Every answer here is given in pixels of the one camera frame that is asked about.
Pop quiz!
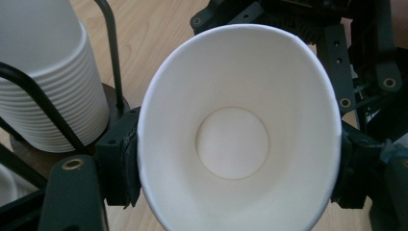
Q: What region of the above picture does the stack of white paper cups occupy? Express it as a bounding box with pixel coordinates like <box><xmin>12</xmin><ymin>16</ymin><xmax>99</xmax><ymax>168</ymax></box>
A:
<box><xmin>0</xmin><ymin>0</ymin><xmax>111</xmax><ymax>154</ymax></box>

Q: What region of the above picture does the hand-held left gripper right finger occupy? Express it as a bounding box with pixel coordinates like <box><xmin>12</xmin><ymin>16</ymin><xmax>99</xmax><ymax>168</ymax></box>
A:
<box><xmin>330</xmin><ymin>120</ymin><xmax>385</xmax><ymax>210</ymax></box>

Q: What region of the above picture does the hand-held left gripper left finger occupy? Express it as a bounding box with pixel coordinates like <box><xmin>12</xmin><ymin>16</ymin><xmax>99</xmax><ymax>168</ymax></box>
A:
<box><xmin>94</xmin><ymin>107</ymin><xmax>142</xmax><ymax>208</ymax></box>

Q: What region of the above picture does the single white paper cup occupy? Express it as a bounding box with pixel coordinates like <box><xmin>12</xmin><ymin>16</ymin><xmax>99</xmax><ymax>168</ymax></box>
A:
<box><xmin>137</xmin><ymin>23</ymin><xmax>344</xmax><ymax>231</ymax></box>

